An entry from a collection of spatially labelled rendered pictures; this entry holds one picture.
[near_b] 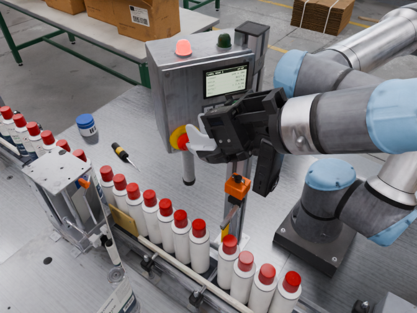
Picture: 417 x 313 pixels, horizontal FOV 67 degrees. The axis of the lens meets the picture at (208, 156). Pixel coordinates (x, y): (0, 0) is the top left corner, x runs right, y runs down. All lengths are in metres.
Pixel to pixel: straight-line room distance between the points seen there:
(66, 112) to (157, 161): 1.97
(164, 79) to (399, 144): 0.33
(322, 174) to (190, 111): 0.43
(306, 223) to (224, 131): 0.57
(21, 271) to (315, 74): 0.90
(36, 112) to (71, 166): 2.42
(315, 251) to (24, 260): 0.82
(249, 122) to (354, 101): 0.14
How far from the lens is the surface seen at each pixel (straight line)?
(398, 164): 0.82
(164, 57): 0.53
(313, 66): 0.50
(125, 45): 2.26
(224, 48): 0.55
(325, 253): 0.99
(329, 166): 0.89
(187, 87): 0.54
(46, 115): 3.19
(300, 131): 0.39
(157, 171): 1.23
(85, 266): 0.99
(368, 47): 0.61
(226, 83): 0.56
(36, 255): 1.07
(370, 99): 0.36
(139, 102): 1.59
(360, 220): 0.85
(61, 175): 0.85
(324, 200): 0.88
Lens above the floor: 1.72
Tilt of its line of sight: 44 degrees down
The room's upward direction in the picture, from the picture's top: straight up
